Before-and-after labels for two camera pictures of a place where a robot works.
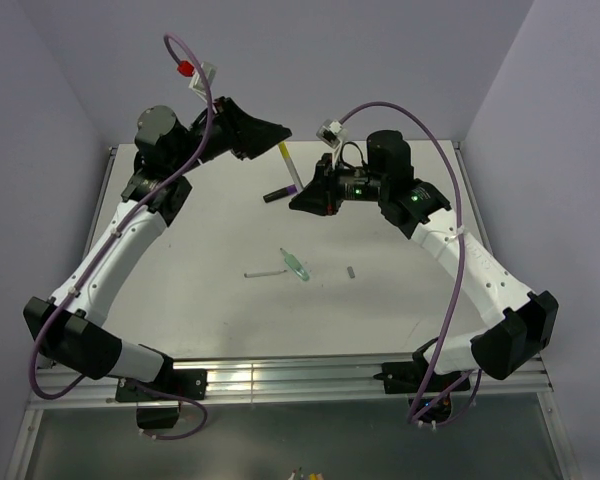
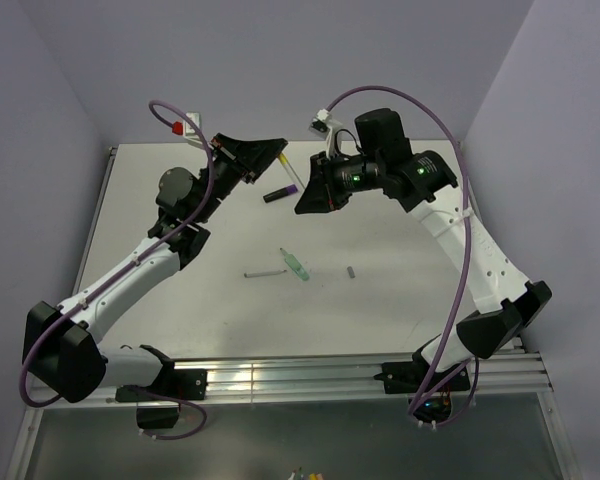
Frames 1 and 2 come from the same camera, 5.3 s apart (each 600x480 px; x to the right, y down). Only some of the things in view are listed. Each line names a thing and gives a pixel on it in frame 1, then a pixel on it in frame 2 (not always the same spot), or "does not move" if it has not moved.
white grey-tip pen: x=254 y=274 does not move
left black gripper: x=245 y=136 -> x=249 y=159
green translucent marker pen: x=295 y=265 does not move
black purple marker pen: x=282 y=192 does not move
